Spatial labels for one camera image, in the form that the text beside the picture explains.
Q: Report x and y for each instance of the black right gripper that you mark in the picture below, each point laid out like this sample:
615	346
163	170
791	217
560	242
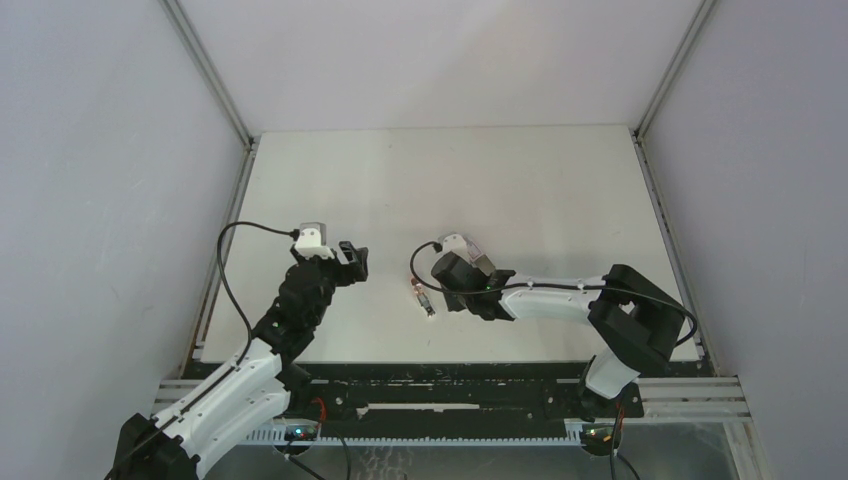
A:
452	303

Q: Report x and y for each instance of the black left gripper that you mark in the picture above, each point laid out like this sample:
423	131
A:
354	270

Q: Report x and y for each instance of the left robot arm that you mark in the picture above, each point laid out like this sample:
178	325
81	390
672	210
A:
187	439

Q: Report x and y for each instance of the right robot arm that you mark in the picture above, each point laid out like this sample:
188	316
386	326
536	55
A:
638	322

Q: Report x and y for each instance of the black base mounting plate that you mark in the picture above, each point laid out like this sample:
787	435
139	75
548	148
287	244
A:
420	425

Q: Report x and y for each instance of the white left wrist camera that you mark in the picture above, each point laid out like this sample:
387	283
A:
311	242

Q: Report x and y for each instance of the white slotted cable duct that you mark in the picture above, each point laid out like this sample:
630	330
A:
305	434

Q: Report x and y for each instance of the aluminium right frame rail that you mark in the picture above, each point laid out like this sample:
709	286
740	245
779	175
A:
641	139

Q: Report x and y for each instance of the aluminium frame rail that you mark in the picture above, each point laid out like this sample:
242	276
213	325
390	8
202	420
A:
229	198
641	139

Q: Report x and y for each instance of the aluminium left frame rail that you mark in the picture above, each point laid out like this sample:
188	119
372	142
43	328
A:
229	198

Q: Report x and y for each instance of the aluminium front extrusion rail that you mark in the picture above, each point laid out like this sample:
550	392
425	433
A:
689	397

